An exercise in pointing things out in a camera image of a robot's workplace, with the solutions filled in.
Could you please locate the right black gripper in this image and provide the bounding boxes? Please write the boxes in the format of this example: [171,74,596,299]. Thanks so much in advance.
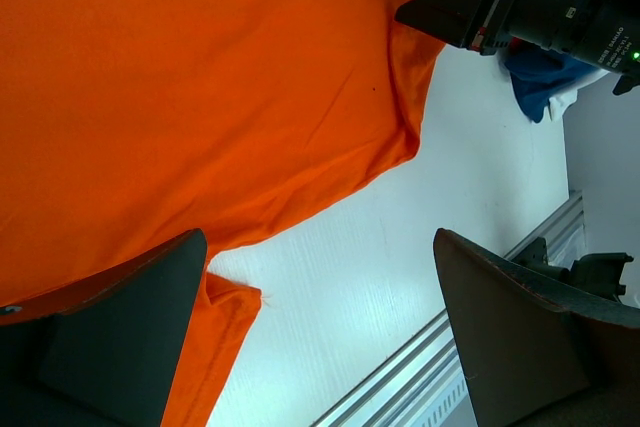
[394,0,630,72]

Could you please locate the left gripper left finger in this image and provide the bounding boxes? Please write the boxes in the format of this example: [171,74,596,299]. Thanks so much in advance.
[1,230,207,426]

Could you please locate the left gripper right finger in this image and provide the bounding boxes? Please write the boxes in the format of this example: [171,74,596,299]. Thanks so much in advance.
[433,229,639,426]

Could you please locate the orange t shirt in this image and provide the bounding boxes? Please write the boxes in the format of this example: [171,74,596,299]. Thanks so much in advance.
[1,0,442,426]

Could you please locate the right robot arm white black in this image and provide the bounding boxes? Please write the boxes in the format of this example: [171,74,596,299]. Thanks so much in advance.
[395,0,639,96]

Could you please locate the blue t shirt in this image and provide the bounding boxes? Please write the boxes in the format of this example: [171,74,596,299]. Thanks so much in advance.
[502,39,599,124]

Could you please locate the white t shirt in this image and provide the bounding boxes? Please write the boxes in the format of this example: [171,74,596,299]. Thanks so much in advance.
[547,69,608,122]

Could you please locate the white slotted cable duct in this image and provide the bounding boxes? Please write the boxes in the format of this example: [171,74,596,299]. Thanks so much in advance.
[409,372,477,427]

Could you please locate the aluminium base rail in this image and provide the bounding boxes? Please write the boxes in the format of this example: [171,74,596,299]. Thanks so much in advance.
[309,191,586,427]

